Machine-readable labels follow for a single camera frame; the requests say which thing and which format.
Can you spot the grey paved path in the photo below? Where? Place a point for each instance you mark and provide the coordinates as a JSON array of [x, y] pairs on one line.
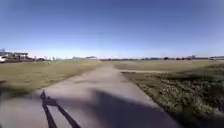
[[100, 86]]

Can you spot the row of trees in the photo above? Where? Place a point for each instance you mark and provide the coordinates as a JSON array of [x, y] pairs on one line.
[[166, 58]]

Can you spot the dry grass field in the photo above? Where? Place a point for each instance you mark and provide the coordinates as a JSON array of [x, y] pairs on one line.
[[173, 90], [40, 74]]

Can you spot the robot's own part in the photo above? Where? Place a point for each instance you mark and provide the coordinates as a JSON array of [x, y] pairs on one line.
[[44, 100]]

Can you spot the low dark building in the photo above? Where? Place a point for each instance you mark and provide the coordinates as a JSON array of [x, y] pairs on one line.
[[16, 56]]

